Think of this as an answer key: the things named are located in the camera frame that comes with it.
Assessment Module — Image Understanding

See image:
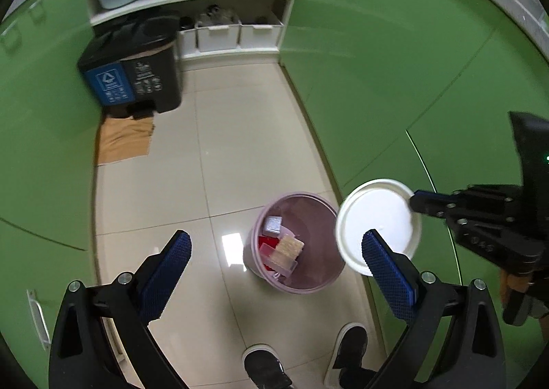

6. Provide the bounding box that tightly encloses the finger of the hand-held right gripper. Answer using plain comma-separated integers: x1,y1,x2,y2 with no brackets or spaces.
409,185,522,219
446,213,544,275

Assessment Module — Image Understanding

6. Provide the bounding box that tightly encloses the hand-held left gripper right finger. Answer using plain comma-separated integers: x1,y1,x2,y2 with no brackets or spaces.
361,229,507,389

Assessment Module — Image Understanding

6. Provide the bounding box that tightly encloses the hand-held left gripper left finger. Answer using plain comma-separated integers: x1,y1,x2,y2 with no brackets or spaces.
48,230,192,389

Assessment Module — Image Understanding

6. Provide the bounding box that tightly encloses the white round lid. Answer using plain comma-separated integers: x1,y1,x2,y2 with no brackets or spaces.
335,178,423,278

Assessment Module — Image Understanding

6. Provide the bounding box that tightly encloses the pink waste bin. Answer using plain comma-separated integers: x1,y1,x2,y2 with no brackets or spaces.
242,192,346,296

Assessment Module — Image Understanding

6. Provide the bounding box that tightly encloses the red cloth pouch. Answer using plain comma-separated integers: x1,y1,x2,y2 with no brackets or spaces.
258,234,280,256

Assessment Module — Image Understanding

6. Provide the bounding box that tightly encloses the loofah sponge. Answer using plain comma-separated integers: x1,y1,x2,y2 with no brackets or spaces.
272,232,305,266

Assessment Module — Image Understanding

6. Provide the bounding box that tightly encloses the clear plastic tray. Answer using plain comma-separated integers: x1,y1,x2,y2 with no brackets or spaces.
258,243,299,279

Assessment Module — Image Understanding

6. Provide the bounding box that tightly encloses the white plastic box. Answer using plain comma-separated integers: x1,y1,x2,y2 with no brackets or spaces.
262,215,284,238

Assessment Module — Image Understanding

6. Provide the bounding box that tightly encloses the person's right hand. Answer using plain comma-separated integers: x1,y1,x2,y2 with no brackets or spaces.
498,270,533,304

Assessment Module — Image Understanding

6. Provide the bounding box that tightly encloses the brown cardboard sheet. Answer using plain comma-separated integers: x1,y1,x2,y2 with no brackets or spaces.
95,115,156,166

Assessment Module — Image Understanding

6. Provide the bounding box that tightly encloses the green cabinet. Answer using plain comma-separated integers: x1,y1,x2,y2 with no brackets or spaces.
280,0,549,389
0,0,104,389

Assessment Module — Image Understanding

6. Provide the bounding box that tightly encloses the black pedal bin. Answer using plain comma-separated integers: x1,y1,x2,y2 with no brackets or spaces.
77,11,183,120

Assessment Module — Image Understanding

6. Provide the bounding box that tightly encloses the white storage box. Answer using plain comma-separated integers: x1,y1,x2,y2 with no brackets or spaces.
177,27,200,60
195,20,241,51
239,20,284,49

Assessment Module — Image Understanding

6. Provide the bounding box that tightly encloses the white cabinet handle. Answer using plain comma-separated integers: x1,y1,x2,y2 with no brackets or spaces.
26,289,51,349

